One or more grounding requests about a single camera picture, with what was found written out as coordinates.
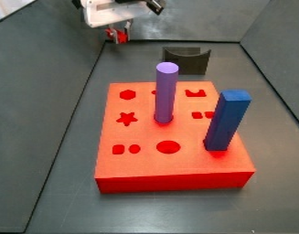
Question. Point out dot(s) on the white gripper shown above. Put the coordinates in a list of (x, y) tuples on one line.
[(106, 12)]

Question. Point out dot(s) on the red star-shaped peg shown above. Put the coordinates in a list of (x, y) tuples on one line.
[(121, 38)]

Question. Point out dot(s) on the black curved fixture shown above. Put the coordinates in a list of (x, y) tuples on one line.
[(190, 59)]

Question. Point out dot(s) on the blue square peg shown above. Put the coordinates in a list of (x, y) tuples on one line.
[(232, 107)]

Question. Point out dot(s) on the red shape-sorter block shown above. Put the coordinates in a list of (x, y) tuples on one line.
[(146, 156)]

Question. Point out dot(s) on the purple cylinder peg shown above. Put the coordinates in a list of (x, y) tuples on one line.
[(165, 91)]

